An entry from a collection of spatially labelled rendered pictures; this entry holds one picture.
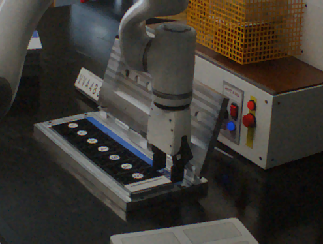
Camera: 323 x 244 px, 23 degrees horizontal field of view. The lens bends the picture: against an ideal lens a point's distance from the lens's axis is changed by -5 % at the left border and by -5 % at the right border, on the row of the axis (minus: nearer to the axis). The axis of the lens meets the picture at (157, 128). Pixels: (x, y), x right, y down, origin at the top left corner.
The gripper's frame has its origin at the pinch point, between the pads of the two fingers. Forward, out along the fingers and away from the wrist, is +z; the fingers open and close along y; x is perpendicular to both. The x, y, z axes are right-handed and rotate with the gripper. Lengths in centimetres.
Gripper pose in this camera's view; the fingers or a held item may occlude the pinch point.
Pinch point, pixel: (168, 168)
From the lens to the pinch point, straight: 178.1
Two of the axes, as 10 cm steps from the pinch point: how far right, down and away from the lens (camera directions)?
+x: 8.3, -1.9, 5.2
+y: 5.5, 3.6, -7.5
